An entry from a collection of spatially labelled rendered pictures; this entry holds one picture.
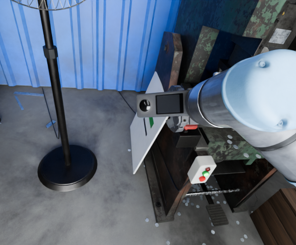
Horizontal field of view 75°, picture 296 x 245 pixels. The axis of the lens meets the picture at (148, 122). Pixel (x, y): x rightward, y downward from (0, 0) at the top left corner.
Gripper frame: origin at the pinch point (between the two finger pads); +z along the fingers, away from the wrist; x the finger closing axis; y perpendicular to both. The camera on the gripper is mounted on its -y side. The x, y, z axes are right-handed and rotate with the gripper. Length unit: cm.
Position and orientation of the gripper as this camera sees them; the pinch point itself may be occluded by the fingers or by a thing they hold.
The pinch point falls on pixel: (166, 110)
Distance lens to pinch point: 51.5
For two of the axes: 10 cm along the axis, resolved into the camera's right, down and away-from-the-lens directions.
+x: -0.6, -10.0, -0.1
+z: -1.5, -0.1, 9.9
